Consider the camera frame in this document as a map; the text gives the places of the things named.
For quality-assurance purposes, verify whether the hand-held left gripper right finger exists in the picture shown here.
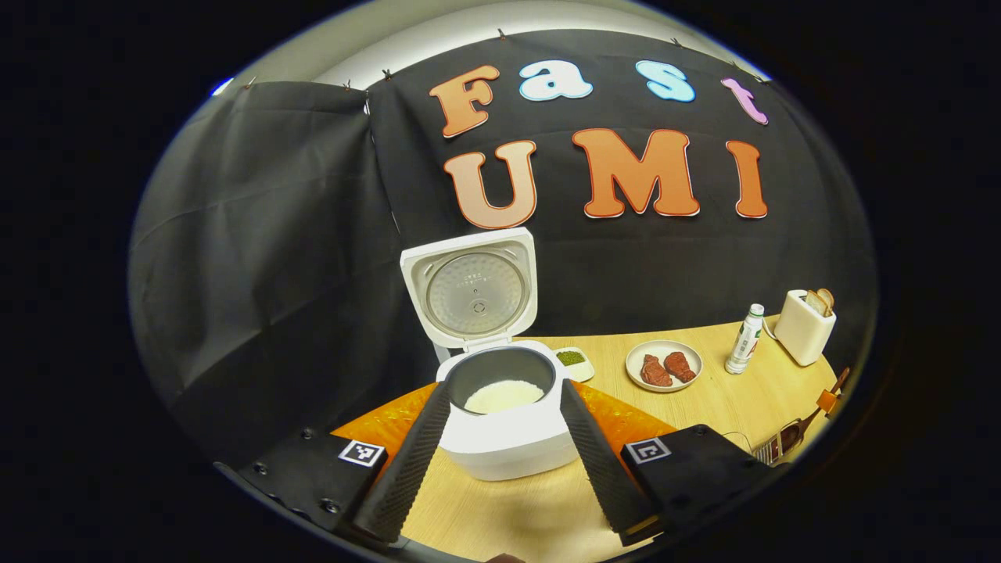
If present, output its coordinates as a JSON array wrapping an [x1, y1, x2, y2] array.
[[560, 379, 783, 548]]

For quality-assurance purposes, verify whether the white divided seasoning tray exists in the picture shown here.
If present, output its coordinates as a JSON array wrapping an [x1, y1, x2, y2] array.
[[554, 346, 595, 382]]

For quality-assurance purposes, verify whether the white rice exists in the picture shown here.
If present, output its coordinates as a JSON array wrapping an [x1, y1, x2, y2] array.
[[464, 380, 545, 414]]

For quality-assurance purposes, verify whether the brown wooden spoon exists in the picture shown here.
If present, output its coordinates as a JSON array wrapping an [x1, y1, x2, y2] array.
[[778, 368, 851, 454]]

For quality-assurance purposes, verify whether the white drink bottle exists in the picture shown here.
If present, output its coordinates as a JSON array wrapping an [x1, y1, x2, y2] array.
[[724, 303, 765, 375]]

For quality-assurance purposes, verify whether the white round plate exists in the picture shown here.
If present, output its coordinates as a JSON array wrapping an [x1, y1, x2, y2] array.
[[626, 339, 703, 393]]

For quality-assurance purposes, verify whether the white rice cooker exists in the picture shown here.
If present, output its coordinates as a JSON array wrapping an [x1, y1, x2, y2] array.
[[400, 228, 583, 482]]

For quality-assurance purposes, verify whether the black backdrop cloth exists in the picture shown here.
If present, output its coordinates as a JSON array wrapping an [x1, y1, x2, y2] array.
[[129, 30, 877, 462]]

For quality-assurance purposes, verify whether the white toaster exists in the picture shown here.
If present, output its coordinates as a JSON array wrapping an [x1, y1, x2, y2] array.
[[774, 289, 838, 367]]

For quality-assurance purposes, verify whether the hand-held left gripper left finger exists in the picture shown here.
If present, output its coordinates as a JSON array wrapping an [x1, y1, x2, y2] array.
[[215, 381, 453, 546]]

